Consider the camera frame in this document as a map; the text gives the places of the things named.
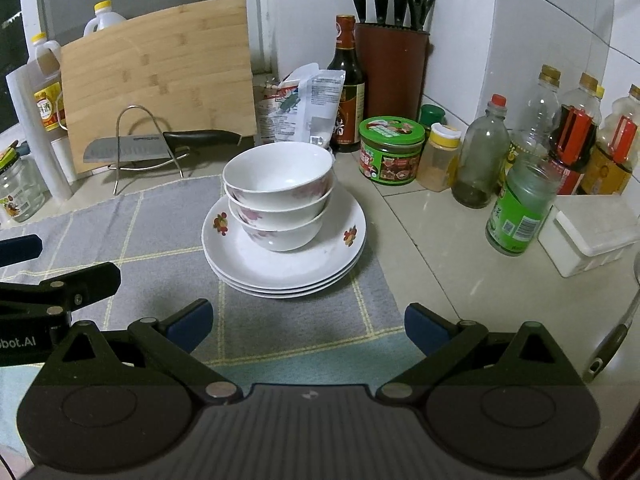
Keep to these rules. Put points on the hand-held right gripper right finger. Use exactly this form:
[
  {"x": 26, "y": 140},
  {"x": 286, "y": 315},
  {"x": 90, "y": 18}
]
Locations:
[{"x": 427, "y": 327}]

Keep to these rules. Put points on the green round tin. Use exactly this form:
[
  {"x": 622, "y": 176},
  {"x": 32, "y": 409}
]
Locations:
[{"x": 392, "y": 152}]

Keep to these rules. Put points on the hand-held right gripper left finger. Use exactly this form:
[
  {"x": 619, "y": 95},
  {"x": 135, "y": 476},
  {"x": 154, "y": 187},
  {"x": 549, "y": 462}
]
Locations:
[{"x": 191, "y": 325}]

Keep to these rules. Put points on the white jug yellow cap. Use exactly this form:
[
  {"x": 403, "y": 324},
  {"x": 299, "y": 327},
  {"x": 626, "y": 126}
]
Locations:
[{"x": 102, "y": 17}]

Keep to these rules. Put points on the white printed plastic bag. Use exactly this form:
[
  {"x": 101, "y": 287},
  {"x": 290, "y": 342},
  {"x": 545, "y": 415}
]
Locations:
[{"x": 320, "y": 105}]

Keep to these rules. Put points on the white fruit print plate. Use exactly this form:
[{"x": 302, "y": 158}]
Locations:
[
  {"x": 285, "y": 282},
  {"x": 300, "y": 261},
  {"x": 285, "y": 293}
]

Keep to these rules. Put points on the white floral bowl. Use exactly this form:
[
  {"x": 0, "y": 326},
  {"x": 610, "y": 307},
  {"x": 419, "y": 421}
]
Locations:
[
  {"x": 280, "y": 170},
  {"x": 280, "y": 218},
  {"x": 285, "y": 240}
]

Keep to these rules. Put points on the dark soy sauce bottle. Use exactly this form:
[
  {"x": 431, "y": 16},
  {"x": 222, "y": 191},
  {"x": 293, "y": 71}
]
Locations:
[{"x": 347, "y": 100}]

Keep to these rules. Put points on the clear bottle gold cap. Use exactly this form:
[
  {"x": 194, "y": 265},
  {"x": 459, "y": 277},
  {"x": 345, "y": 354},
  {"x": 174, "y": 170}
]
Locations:
[{"x": 537, "y": 110}]

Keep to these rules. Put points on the glass jar green lid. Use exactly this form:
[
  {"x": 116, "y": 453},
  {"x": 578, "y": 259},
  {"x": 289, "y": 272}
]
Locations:
[{"x": 17, "y": 190}]

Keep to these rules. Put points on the grey teal patterned mat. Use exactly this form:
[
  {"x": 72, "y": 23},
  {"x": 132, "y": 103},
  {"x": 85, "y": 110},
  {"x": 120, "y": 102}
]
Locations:
[{"x": 150, "y": 240}]

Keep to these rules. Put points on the green label glass jar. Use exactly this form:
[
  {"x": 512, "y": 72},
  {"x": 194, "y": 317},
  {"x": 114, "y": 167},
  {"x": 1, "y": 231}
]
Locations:
[{"x": 520, "y": 210}]

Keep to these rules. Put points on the red white snack bag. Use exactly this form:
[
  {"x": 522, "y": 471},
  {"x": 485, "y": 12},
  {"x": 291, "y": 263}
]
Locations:
[{"x": 277, "y": 110}]

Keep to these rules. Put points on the bamboo cutting board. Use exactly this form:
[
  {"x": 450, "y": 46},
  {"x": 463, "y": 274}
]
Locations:
[{"x": 160, "y": 70}]

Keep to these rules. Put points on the thick white plastic roll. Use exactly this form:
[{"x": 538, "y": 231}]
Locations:
[{"x": 45, "y": 160}]

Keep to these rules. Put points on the oil bottle yellow label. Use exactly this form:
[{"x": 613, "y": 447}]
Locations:
[{"x": 47, "y": 90}]

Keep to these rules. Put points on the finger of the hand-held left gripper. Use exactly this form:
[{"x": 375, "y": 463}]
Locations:
[
  {"x": 80, "y": 285},
  {"x": 20, "y": 251}
]

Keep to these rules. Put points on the brown knife block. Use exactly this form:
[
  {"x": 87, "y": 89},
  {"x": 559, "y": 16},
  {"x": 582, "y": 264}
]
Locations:
[{"x": 392, "y": 70}]

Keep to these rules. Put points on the glass bottle red cap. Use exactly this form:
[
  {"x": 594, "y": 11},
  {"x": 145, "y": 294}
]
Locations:
[{"x": 477, "y": 160}]

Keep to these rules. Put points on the spice jar yellow cap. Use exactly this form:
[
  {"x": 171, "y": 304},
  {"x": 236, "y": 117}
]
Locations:
[{"x": 439, "y": 160}]

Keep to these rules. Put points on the white plastic box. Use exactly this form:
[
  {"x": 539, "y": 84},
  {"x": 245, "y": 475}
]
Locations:
[{"x": 590, "y": 240}]

